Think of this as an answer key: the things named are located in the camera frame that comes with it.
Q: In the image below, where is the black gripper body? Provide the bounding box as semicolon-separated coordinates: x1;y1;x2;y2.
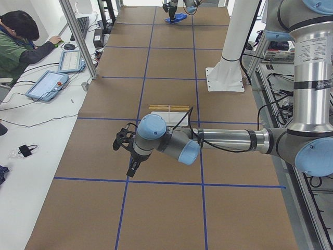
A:
129;154;146;172

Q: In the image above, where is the blue microfiber towel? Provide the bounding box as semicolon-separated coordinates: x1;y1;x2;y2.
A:
164;13;187;24

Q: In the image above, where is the white wooden towel rack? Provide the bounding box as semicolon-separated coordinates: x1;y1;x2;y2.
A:
148;104;190;127

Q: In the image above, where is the near teach pendant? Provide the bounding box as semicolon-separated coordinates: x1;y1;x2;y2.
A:
25;70;69;102

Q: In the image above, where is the teach pendant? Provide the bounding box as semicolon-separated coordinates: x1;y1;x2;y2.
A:
58;50;85;73
25;70;69;102

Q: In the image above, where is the far teach pendant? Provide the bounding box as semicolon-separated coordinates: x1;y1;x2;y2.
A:
58;50;85;73

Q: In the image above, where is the black computer mouse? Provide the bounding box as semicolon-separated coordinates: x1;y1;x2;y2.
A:
63;43;76;50

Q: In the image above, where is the black keyboard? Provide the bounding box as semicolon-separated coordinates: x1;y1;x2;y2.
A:
76;16;89;39

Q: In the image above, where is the seated person green jacket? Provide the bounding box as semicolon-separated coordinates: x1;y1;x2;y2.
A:
1;10;62;87

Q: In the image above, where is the white camera pedestal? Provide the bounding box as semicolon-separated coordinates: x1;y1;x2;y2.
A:
206;0;261;92

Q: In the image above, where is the aluminium frame post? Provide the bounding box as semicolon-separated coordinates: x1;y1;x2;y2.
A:
59;0;97;80

